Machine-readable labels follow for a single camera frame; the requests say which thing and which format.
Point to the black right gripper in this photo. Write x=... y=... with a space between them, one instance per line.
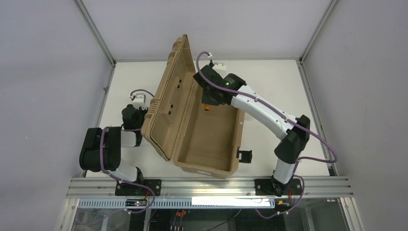
x=210 y=96

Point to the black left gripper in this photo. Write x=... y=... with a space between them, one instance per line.
x=137 y=118

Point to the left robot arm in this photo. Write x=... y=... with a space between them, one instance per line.
x=101 y=149

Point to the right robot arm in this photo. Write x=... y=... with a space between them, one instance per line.
x=290 y=130

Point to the tan plastic tool box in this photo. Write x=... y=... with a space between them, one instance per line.
x=182 y=131

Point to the black lower box latch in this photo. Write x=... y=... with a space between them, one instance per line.
x=244 y=156

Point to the small green circuit board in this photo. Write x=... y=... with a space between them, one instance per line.
x=136 y=203

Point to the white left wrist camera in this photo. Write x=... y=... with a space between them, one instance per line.
x=138 y=101

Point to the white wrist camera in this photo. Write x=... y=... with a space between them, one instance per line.
x=220 y=68
x=138 y=101

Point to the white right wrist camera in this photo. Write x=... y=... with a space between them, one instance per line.
x=220 y=68

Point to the aluminium left frame post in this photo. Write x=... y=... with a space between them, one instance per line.
x=94 y=31

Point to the aluminium frame post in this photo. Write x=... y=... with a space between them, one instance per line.
x=322 y=22
x=94 y=31

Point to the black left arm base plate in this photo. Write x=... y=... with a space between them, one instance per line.
x=125 y=189

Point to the aluminium front rail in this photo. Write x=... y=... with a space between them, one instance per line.
x=313 y=187

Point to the grey slotted cable duct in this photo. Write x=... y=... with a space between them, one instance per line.
x=198 y=202

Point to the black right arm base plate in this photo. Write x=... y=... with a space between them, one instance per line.
x=265 y=187

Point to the aluminium right frame post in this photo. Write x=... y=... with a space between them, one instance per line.
x=322 y=22

